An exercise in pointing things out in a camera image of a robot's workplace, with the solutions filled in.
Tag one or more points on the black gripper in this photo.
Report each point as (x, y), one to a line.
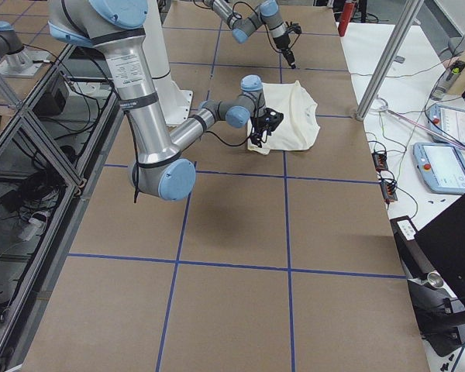
(282, 42)
(260, 123)

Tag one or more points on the cream white long-sleeve shirt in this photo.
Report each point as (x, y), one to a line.
(299, 128)

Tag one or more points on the grey third robot arm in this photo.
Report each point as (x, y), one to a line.
(16, 61)

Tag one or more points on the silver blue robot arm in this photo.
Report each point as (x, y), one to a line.
(115, 28)
(267, 15)

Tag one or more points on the red cylinder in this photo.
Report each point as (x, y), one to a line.
(345, 17)

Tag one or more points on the orange black connector box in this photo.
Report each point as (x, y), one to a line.
(380, 161)

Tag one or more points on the upper blue teach pendant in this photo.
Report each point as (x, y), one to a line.
(448, 122)

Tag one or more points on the blue teach pendant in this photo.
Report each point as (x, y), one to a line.
(448, 122)
(441, 166)

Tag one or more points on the lower blue teach pendant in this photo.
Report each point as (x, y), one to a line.
(441, 166)

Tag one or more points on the black laptop on stand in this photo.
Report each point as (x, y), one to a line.
(435, 259)

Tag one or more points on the grey aluminium frame post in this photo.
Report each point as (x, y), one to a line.
(391, 49)

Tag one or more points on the aluminium frame with glass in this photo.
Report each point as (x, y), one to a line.
(55, 131)

